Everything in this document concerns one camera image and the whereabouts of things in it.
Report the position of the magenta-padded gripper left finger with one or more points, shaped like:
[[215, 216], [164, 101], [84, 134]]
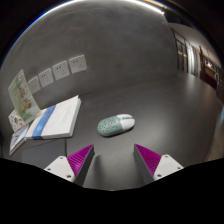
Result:
[[59, 166]]

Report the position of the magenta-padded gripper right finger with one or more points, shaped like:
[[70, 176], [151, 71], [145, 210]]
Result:
[[166, 165]]

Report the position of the green and white computer mouse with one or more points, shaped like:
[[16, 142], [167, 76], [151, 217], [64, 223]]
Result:
[[113, 126]]

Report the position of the white book with blue band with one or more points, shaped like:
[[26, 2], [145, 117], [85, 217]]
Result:
[[58, 120]]

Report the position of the small colourful printed card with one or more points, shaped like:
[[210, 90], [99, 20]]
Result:
[[14, 121]]

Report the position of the green menu sign stand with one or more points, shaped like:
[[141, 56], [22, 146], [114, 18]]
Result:
[[23, 98]]

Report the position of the dark framed glass door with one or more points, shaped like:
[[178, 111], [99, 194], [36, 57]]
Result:
[[185, 53]]

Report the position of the white ceiling light strip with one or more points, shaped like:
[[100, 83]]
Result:
[[155, 7]]

